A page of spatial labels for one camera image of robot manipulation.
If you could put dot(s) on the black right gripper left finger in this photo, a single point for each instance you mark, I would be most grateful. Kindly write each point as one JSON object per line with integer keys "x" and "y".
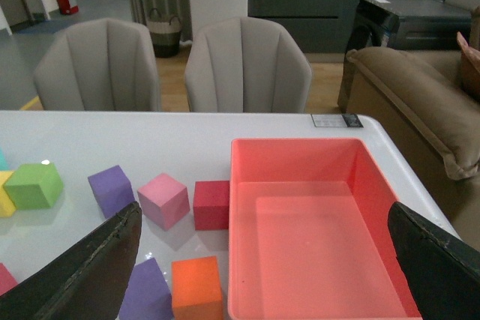
{"x": 88, "y": 281}

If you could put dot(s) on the woven basket with handles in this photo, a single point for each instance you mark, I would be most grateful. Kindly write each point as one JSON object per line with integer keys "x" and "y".
{"x": 165, "y": 31}

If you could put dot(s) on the yellow foam block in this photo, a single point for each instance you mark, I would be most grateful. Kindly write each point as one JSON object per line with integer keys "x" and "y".
{"x": 7, "y": 207}

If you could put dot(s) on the black appliance cabinet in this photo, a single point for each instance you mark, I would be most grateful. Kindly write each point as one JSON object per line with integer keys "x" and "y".
{"x": 405, "y": 27}

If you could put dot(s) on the pink foam block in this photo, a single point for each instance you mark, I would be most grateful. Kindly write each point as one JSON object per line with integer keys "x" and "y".
{"x": 164, "y": 201}

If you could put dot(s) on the red foam block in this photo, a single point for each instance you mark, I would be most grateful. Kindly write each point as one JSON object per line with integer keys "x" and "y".
{"x": 211, "y": 203}

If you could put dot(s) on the label sticker on table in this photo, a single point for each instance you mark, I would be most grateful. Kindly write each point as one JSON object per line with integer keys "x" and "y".
{"x": 336, "y": 120}

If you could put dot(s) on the purple foam block near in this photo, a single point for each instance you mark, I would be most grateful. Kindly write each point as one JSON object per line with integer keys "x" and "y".
{"x": 148, "y": 295}

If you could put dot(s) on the orange foam block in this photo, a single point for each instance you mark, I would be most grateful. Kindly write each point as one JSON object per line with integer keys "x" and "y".
{"x": 196, "y": 289}

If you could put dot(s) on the magenta foam block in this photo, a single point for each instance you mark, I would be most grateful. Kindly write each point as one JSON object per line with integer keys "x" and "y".
{"x": 7, "y": 280}

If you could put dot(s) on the grey chair right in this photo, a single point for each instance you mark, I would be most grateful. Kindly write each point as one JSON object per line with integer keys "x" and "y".
{"x": 246, "y": 64}

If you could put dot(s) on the grey chair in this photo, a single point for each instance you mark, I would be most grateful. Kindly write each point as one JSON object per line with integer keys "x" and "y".
{"x": 100, "y": 65}
{"x": 246, "y": 64}

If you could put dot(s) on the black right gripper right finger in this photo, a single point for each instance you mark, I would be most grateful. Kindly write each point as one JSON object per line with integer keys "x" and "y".
{"x": 441, "y": 270}

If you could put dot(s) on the grey chair left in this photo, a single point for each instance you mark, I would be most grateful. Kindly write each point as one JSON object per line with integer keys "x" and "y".
{"x": 100, "y": 65}

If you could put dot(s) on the purple foam block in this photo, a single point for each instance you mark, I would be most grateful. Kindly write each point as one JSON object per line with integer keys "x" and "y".
{"x": 112, "y": 190}
{"x": 148, "y": 295}

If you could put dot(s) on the pink cushion on sofa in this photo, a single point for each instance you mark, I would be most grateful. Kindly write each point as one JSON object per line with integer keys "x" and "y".
{"x": 469, "y": 67}

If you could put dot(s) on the purple foam block far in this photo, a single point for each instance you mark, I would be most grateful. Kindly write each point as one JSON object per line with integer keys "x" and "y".
{"x": 112, "y": 190}

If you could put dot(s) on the green foam block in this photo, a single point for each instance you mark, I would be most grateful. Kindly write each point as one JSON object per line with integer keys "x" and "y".
{"x": 34, "y": 186}

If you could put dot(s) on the teal plastic bin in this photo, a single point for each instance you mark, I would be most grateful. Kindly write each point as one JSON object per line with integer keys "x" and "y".
{"x": 3, "y": 163}

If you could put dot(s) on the brown sofa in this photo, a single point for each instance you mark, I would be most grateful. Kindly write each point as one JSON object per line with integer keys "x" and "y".
{"x": 442, "y": 148}

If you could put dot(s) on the red plastic bin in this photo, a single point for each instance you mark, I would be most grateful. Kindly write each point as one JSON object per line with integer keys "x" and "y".
{"x": 308, "y": 234}

